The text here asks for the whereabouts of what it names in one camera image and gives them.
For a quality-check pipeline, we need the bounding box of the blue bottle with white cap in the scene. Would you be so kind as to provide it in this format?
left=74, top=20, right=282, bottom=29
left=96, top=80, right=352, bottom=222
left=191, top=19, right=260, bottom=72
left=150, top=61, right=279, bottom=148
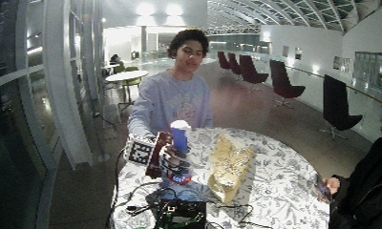
left=168, top=119, right=194, bottom=186

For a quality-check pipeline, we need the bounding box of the dark red glove board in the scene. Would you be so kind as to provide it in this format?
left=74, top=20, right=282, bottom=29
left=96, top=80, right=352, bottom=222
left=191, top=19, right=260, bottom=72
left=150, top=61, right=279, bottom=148
left=146, top=131, right=174, bottom=179

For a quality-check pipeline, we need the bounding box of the white cube of black markers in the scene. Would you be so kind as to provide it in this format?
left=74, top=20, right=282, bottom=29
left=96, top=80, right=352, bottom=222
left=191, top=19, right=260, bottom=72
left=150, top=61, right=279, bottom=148
left=123, top=133, right=158, bottom=166

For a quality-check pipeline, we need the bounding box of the golden crinkled bag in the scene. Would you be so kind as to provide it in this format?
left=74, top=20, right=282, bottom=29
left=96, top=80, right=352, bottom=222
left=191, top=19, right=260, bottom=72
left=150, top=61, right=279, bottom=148
left=206, top=132, right=258, bottom=205

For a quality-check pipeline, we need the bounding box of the black electronics box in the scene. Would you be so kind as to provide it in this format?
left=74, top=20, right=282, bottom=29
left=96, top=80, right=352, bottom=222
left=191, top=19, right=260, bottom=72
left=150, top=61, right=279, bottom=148
left=146, top=190, right=208, bottom=229

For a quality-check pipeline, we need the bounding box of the person in grey sweatshirt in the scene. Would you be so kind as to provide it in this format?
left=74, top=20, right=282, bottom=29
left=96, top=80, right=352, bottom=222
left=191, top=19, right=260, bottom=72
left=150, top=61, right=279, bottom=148
left=126, top=29, right=214, bottom=139

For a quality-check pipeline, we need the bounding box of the floral white grey tablecloth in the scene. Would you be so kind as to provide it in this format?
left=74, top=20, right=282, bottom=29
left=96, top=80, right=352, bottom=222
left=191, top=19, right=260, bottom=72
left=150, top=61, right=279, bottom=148
left=108, top=127, right=332, bottom=229

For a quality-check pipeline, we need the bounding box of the green chair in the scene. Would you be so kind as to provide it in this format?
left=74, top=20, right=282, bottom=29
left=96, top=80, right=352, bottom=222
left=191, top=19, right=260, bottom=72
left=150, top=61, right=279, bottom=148
left=123, top=66, right=143, bottom=88
left=112, top=61, right=127, bottom=74

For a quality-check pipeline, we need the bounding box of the white round table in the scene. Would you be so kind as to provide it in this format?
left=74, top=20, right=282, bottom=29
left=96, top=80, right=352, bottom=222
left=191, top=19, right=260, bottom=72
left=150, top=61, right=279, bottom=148
left=104, top=70, right=150, bottom=107

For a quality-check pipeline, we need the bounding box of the white slanted column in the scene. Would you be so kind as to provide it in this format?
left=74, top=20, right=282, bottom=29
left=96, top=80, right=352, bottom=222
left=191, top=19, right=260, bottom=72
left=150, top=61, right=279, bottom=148
left=42, top=0, right=94, bottom=171

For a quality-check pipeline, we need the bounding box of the dark swivel chair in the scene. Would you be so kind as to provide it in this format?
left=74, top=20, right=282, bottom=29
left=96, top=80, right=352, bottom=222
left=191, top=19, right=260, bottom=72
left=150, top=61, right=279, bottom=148
left=238, top=53, right=270, bottom=86
left=268, top=59, right=307, bottom=109
left=216, top=51, right=232, bottom=71
left=318, top=73, right=364, bottom=141
left=227, top=52, right=243, bottom=76

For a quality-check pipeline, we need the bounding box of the dark phone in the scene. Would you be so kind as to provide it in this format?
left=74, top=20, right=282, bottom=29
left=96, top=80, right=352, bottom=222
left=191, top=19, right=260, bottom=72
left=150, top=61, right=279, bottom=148
left=314, top=174, right=334, bottom=203

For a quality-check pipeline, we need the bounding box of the black cable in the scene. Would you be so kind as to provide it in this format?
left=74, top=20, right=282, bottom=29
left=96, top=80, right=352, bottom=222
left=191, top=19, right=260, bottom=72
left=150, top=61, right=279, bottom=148
left=206, top=203, right=279, bottom=229
left=107, top=148, right=128, bottom=229

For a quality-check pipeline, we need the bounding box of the green cable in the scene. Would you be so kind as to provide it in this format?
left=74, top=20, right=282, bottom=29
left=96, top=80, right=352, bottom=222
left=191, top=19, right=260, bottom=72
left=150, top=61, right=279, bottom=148
left=154, top=211, right=206, bottom=229

